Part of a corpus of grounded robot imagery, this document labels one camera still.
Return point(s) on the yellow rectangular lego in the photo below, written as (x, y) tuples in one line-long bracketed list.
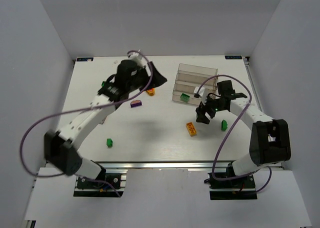
[(191, 129)]

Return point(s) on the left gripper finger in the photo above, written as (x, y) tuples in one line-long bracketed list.
[(157, 79), (143, 87)]

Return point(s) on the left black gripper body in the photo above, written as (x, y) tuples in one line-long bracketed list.
[(147, 76)]

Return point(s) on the clear tiered container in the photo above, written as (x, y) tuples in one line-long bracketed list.
[(187, 78)]

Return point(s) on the left blue label sticker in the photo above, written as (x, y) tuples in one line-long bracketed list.
[(84, 59)]

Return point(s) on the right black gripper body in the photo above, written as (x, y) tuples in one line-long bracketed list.
[(206, 110)]

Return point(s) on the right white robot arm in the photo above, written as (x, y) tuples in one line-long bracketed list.
[(269, 140)]

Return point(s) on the green square lego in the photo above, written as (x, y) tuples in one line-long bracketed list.
[(184, 98)]

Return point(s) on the blue label sticker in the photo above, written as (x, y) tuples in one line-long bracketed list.
[(84, 59), (233, 57)]

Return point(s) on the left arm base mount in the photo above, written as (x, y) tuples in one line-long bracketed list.
[(114, 188)]

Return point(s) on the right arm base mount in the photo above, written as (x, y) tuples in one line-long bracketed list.
[(243, 188)]

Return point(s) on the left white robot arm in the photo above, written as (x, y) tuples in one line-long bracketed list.
[(61, 146)]

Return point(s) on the small green lego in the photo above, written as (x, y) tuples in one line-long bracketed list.
[(109, 142)]

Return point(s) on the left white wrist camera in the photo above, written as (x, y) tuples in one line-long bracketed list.
[(136, 57)]

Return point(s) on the green rounded lego right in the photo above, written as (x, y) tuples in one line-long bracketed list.
[(224, 125)]

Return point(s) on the aluminium table rail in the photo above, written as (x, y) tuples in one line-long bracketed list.
[(157, 165)]

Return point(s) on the purple rounded lego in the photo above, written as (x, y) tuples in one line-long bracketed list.
[(135, 103)]

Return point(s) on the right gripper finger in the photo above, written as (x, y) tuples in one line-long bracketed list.
[(201, 116), (209, 116)]

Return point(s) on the orange rounded lego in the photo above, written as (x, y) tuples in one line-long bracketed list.
[(151, 92)]

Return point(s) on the right blue label sticker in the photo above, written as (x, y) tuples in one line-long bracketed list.
[(233, 57)]

